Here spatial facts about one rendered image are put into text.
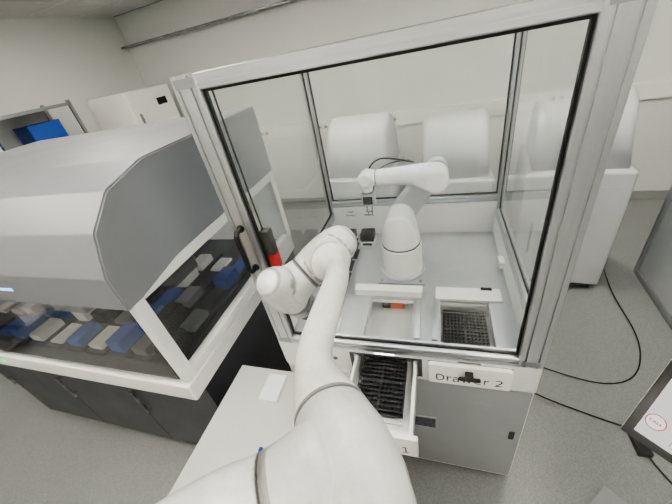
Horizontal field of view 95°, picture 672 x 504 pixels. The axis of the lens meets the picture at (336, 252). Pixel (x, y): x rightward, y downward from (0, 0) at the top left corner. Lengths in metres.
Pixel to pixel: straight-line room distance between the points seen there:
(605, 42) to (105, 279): 1.38
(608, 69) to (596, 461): 1.93
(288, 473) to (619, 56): 0.84
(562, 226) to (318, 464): 0.80
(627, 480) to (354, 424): 2.06
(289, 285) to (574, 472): 1.86
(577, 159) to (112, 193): 1.29
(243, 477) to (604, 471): 2.11
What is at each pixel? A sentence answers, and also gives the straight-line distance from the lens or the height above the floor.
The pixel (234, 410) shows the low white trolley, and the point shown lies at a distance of 1.58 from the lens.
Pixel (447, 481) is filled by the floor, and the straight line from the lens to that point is 2.12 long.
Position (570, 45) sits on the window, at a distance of 0.83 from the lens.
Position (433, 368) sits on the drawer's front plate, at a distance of 1.32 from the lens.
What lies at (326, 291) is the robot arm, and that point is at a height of 1.58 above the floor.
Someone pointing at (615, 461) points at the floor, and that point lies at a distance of 2.38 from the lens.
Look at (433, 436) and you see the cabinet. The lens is 1.82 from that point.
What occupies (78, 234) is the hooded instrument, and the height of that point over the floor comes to 1.64.
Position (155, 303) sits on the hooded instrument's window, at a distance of 1.38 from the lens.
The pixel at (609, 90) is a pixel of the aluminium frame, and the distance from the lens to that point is 0.86.
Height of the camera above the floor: 1.99
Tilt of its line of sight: 33 degrees down
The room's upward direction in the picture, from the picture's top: 12 degrees counter-clockwise
